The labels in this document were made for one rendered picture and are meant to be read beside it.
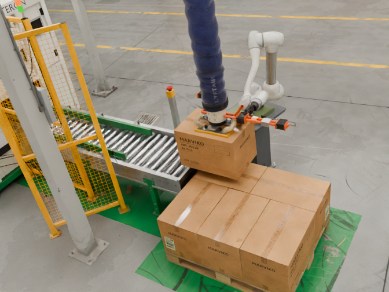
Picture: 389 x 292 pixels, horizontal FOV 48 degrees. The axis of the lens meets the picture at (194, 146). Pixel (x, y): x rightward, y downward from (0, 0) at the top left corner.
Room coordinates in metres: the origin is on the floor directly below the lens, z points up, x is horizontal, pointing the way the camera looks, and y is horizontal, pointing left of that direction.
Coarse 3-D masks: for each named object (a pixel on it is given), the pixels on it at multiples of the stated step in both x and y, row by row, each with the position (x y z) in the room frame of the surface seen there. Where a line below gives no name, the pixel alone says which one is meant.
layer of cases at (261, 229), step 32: (192, 192) 3.04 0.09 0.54; (224, 192) 2.96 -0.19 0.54; (256, 192) 2.89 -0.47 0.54; (288, 192) 2.82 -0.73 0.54; (320, 192) 2.75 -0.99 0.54; (160, 224) 2.76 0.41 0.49; (192, 224) 2.64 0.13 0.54; (224, 224) 2.58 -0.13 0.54; (256, 224) 2.52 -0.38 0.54; (288, 224) 2.45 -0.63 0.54; (320, 224) 2.64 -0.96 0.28; (192, 256) 2.59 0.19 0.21; (224, 256) 2.39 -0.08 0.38; (256, 256) 2.21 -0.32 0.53; (288, 256) 2.14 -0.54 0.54; (288, 288) 2.06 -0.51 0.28
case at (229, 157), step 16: (192, 112) 3.57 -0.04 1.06; (176, 128) 3.35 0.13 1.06; (192, 128) 3.30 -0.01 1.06; (240, 128) 3.15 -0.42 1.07; (192, 144) 3.21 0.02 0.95; (208, 144) 3.10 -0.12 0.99; (224, 144) 3.01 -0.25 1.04; (240, 144) 3.05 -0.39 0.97; (192, 160) 3.23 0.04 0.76; (208, 160) 3.12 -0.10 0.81; (224, 160) 3.02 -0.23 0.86; (240, 160) 3.02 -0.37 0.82; (224, 176) 3.03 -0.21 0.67
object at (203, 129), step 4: (196, 128) 3.26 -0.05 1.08; (200, 128) 3.24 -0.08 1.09; (204, 128) 3.22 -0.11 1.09; (220, 128) 3.14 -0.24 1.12; (204, 132) 3.18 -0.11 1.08; (208, 132) 3.16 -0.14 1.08; (212, 132) 3.14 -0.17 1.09; (216, 132) 3.12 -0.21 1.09; (220, 132) 3.11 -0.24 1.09; (228, 132) 3.10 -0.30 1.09; (232, 132) 3.10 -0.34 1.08; (220, 136) 3.09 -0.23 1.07; (224, 136) 3.06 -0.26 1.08; (228, 136) 3.05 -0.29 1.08
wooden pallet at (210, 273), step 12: (324, 228) 2.73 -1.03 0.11; (168, 252) 2.76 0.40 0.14; (312, 252) 2.47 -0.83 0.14; (180, 264) 2.69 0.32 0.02; (192, 264) 2.67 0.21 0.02; (216, 276) 2.46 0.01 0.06; (228, 276) 2.38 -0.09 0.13; (300, 276) 2.25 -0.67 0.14; (240, 288) 2.33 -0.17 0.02; (252, 288) 2.30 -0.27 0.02
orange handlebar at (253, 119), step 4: (204, 112) 3.30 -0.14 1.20; (228, 112) 3.21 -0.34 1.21; (224, 116) 3.18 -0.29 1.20; (228, 116) 3.16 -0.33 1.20; (232, 116) 3.14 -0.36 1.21; (248, 116) 3.09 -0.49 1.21; (252, 116) 3.08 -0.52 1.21; (256, 116) 3.06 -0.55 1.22; (248, 120) 3.04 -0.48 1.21; (252, 120) 3.02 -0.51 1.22; (256, 120) 3.04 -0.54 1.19; (260, 120) 3.01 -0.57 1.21; (272, 120) 2.96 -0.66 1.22; (272, 124) 2.91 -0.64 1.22; (288, 124) 2.86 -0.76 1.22
